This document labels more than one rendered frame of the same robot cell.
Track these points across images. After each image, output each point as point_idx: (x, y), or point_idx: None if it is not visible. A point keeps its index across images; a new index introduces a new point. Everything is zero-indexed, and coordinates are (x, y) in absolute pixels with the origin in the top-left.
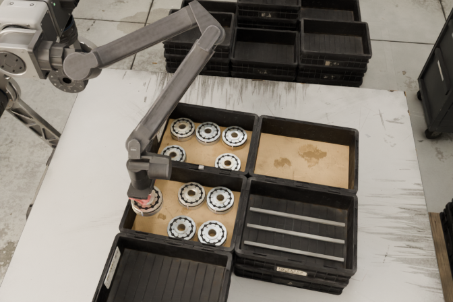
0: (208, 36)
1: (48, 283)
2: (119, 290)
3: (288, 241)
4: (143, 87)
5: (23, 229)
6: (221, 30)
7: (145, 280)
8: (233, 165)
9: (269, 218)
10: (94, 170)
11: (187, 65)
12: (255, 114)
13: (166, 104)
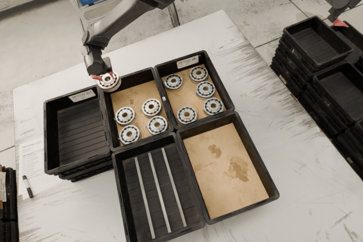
0: None
1: (86, 80)
2: (79, 108)
3: (151, 187)
4: (229, 41)
5: (108, 52)
6: None
7: (89, 117)
8: (187, 119)
9: (163, 165)
10: (156, 56)
11: (126, 0)
12: (234, 107)
13: (107, 22)
